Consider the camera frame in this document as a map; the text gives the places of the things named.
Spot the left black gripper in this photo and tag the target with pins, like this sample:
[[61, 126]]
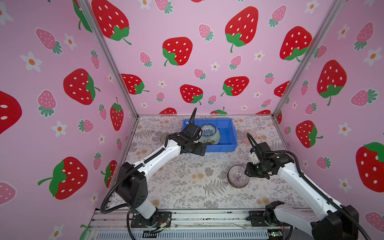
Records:
[[198, 151]]

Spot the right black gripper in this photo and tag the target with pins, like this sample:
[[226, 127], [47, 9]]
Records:
[[248, 171]]

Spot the green flower plate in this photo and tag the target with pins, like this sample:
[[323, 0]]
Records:
[[212, 141]]

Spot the purple striped bowl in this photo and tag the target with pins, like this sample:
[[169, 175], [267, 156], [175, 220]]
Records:
[[237, 178]]

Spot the blue patterned bowl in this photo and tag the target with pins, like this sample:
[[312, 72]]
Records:
[[208, 130]]

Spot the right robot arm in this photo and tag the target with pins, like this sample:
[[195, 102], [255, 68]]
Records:
[[330, 220]]

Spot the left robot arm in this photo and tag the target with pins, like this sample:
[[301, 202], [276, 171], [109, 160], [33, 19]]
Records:
[[132, 185]]

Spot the blue plastic bin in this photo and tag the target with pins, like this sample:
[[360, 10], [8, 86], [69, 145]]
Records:
[[228, 141]]

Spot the pink glass cup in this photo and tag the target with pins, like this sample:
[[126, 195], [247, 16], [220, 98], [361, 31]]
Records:
[[250, 132]]

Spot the green glass cup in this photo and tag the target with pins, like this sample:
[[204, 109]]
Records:
[[163, 138]]

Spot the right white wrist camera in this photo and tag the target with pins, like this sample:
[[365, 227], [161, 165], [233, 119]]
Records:
[[255, 160]]

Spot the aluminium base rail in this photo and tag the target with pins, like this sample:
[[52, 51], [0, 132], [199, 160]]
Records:
[[220, 224]]

